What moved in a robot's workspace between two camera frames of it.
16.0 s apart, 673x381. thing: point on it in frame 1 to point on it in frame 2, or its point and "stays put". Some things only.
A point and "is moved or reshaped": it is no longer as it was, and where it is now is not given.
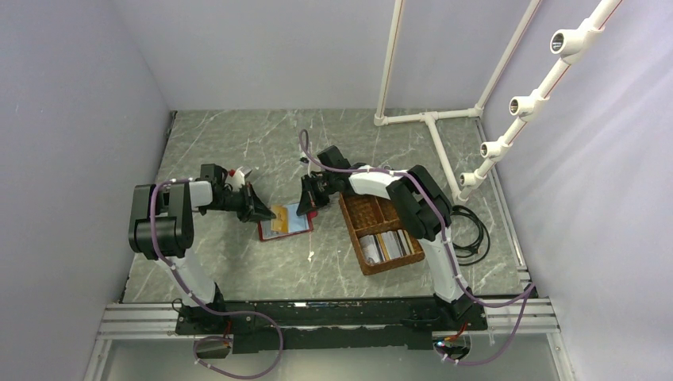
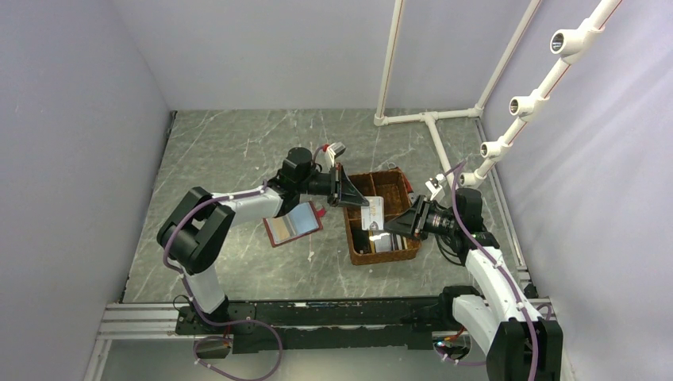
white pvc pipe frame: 571,43 stays put
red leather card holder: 296,224 is moved or reshaped
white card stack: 386,245 is moved or reshaped
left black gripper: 254,209 to 342,191
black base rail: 329,327 stays put
